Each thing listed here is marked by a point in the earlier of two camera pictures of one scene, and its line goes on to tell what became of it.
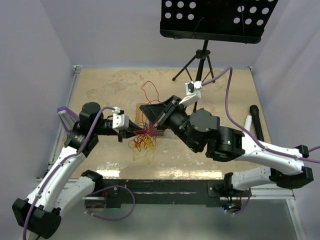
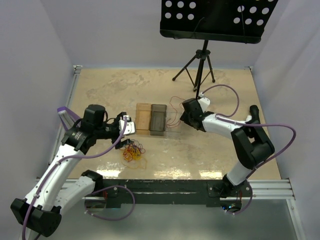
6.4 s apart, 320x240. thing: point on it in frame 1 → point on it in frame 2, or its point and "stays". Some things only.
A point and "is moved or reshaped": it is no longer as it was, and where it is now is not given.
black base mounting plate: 116,192 stays
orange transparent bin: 140,119 stays
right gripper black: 155,112 → 184,117
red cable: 139,131 is moved or reshaped
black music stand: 234,21 stays
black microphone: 254,110 stays
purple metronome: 68,118 stays
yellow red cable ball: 144,142 → 133,151
